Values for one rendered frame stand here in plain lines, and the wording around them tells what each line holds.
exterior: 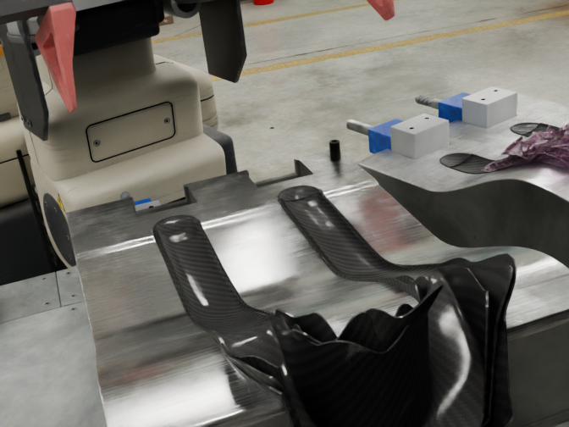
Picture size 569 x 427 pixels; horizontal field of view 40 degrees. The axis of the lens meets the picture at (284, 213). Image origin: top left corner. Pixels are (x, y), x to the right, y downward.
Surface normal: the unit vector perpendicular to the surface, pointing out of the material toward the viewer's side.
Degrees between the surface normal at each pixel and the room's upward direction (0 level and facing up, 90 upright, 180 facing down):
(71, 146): 98
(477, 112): 90
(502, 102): 90
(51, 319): 0
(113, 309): 2
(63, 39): 84
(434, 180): 0
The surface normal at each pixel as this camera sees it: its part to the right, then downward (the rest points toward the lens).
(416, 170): -0.11, -0.89
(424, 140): 0.59, 0.30
